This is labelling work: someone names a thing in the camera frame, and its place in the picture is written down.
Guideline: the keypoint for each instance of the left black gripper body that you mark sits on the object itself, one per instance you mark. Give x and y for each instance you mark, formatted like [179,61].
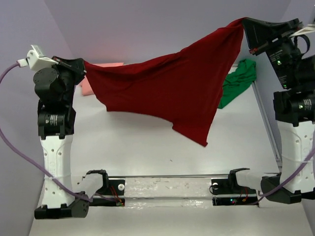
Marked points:
[68,76]

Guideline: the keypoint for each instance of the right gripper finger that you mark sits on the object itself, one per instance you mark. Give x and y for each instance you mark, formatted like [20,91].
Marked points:
[259,28]
[259,45]

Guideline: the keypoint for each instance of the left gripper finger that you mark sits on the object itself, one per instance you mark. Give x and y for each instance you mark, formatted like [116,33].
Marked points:
[79,76]
[75,65]

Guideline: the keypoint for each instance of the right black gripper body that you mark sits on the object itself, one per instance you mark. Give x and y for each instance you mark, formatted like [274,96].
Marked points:
[285,55]

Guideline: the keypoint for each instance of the red t shirt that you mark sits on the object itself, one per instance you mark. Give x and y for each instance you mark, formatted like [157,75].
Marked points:
[183,88]

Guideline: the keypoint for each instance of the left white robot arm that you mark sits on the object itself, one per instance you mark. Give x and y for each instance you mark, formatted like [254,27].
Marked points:
[55,123]

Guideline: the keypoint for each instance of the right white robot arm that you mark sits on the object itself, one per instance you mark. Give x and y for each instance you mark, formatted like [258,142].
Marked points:
[294,110]

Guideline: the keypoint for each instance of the green t shirt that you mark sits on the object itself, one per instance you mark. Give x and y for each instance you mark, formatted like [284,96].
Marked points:
[238,82]

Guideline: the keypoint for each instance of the white front cover board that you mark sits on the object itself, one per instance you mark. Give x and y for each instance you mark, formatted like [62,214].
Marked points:
[182,218]

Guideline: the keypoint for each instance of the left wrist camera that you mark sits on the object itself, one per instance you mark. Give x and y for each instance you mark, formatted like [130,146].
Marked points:
[36,59]

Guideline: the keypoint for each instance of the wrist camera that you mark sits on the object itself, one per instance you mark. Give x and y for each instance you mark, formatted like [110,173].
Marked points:
[309,28]
[36,59]

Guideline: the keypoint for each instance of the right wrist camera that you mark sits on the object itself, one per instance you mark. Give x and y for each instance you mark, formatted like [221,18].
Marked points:
[309,28]

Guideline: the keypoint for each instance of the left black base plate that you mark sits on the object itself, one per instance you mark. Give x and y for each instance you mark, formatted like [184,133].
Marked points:
[112,196]

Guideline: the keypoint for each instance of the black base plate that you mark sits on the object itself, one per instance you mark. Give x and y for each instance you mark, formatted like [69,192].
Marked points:
[112,196]
[224,194]

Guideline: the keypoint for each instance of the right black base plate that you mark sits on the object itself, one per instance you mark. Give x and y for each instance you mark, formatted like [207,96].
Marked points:
[224,194]

